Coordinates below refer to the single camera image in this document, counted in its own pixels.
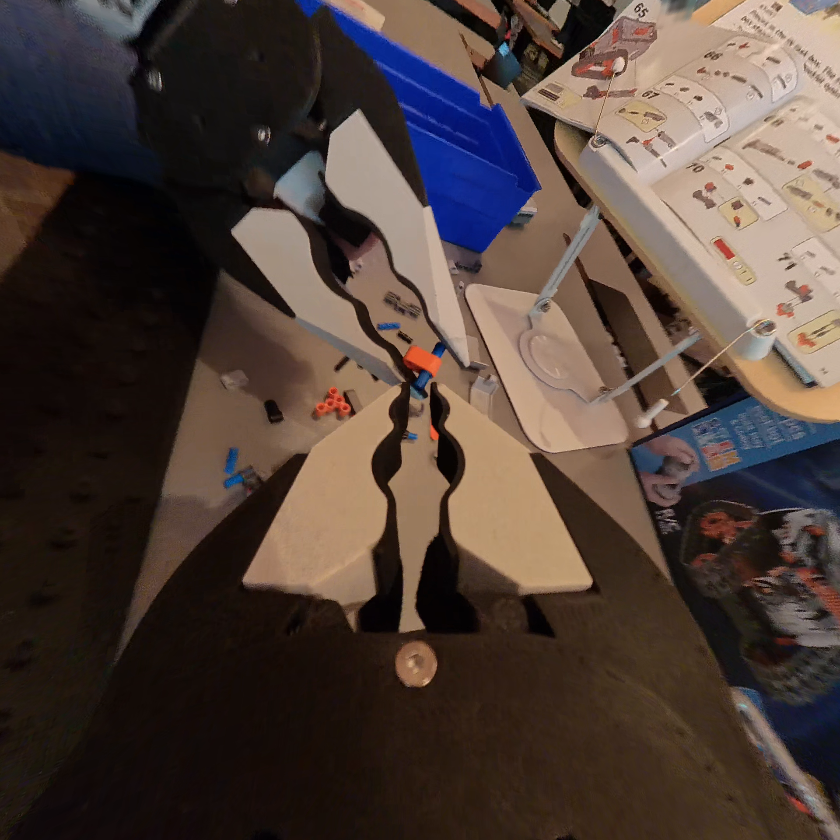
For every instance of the instruction booklet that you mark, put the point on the instruction booklet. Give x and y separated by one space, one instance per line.
754 164

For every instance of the blue robot kit box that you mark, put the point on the blue robot kit box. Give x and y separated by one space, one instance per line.
754 590

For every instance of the blue storage bin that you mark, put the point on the blue storage bin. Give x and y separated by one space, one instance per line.
459 164

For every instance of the white paper packet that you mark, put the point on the white paper packet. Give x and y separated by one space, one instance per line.
358 10

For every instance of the dark grey double connector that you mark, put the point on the dark grey double connector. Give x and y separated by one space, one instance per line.
401 303

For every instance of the person's left forearm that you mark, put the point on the person's left forearm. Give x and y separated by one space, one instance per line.
59 79

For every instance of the grey brick assembly orange beam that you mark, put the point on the grey brick assembly orange beam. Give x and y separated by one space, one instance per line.
243 480

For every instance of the black dimpled pad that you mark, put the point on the black dimpled pad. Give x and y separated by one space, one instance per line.
79 426

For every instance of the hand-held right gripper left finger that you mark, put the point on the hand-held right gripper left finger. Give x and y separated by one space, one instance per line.
321 518

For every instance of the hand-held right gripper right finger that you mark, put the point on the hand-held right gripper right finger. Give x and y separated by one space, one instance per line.
518 518

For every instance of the grey curved panel brick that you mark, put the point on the grey curved panel brick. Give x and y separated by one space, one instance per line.
474 349
484 394

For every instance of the dark grey beam brick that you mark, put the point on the dark grey beam brick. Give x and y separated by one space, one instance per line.
467 263

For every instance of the orange multi-hole connector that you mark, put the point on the orange multi-hole connector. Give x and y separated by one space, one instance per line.
331 403

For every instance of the grey white toy module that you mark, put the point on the grey white toy module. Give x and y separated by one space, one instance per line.
523 216

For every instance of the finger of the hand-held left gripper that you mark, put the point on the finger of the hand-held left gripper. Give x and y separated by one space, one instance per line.
282 262
380 184

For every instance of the grey angled connector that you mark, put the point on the grey angled connector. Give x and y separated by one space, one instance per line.
353 400

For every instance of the black connector brick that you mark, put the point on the black connector brick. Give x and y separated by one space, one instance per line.
274 411

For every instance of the orange connector brick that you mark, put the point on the orange connector brick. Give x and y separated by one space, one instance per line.
420 359

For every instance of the white book stand base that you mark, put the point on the white book stand base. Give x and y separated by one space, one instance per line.
499 328

